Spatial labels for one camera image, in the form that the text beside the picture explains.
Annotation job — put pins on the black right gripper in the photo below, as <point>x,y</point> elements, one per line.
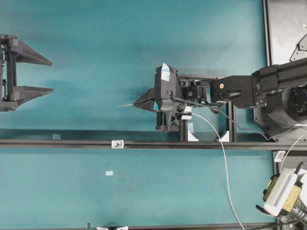
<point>168,111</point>

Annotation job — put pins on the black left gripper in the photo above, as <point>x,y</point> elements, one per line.
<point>13,50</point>

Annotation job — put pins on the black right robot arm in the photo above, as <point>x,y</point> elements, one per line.
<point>277,95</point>

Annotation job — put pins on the small tape patch on table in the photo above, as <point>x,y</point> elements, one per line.
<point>109,173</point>

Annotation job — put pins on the grey triangular plate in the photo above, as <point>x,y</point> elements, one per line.
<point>300,51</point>

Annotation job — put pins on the white vented power adapter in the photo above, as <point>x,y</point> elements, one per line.
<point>279,191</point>

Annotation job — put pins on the yellow sponge pad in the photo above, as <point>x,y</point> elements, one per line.
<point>291,200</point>

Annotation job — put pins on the white wire clamp block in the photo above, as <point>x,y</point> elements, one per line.
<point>187,113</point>

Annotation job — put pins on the silver rail bracket with bolt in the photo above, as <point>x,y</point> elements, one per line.
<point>117,144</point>

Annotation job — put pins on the long black aluminium rail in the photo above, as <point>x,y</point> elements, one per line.
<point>132,144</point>

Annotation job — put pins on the black aluminium frame fixture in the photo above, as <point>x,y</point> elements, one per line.
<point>227,109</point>

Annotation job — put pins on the black rail at bottom edge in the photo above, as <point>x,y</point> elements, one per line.
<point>171,227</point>

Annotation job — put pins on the silver corner bracket right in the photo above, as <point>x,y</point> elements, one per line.
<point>278,155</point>

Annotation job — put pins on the grey mat with black frame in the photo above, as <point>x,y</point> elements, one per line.
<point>285,24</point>

